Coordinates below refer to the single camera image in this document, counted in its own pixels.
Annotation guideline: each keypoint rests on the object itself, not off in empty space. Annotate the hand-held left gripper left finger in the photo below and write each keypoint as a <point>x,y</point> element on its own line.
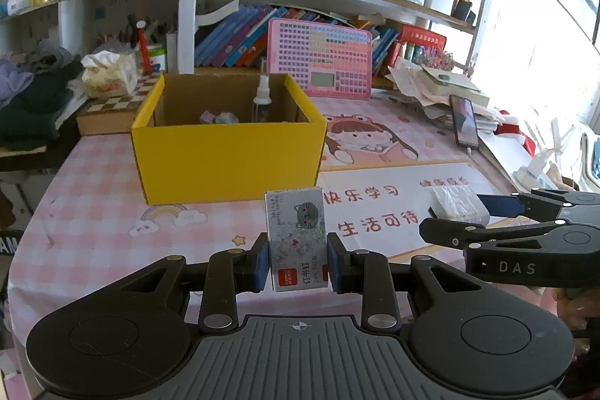
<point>263,264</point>

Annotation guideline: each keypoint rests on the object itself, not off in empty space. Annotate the white plastic-wrapped pack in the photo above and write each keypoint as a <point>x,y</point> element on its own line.
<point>457,203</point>

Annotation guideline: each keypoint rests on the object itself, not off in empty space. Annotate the assorted small packets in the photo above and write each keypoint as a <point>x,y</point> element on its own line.
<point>28,1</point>

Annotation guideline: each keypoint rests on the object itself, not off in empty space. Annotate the pink printed desk mat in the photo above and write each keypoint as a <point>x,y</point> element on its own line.
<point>93,203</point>

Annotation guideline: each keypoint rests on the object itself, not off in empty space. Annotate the white cup with green band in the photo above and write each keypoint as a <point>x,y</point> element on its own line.
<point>157,60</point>

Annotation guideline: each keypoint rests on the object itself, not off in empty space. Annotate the black smartphone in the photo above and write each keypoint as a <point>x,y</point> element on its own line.
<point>465,121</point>

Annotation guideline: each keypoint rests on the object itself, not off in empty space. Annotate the red and white plush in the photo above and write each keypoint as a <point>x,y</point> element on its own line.
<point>515,133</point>

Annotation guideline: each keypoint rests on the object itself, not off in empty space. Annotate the grey purple toy truck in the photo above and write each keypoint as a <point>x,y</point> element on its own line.
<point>222,117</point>

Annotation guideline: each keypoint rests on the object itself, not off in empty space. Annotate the wooden chessboard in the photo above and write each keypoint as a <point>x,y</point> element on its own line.
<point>112,112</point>

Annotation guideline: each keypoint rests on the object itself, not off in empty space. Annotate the yellow cardboard box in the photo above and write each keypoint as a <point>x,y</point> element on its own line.
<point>225,161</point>

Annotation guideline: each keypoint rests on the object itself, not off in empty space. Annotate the floral tissue pack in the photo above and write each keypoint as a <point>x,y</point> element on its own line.
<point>110,74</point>

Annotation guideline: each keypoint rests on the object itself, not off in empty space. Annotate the leaning blue books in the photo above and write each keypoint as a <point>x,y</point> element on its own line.
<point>384,51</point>

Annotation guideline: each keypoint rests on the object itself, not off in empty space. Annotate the small black box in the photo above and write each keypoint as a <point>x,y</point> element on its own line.
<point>464,11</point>

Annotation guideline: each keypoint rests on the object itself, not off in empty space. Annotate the small spray bottle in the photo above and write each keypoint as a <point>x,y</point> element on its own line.
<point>262,100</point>

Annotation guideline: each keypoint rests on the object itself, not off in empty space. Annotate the pile of dark clothes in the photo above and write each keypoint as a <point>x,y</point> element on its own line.
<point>37,100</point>

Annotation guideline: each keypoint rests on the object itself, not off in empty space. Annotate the pink keyboard learning toy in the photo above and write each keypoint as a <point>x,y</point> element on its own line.
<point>318,53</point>

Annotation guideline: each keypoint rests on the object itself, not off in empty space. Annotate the red box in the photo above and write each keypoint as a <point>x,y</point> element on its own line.
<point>422,40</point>

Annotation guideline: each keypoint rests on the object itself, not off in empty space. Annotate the row of blue books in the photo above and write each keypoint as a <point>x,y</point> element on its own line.
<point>234,37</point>

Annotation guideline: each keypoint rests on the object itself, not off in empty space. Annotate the messy pile of papers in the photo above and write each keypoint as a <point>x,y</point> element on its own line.
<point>440,86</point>

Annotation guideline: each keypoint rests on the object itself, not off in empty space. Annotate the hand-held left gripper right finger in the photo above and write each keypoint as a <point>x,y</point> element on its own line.
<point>335,264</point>

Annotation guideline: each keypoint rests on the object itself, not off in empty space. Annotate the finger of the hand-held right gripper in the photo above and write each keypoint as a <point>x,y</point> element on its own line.
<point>497,231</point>
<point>504,205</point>

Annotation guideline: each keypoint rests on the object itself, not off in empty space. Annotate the white staples box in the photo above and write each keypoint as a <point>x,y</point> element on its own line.
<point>295,240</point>

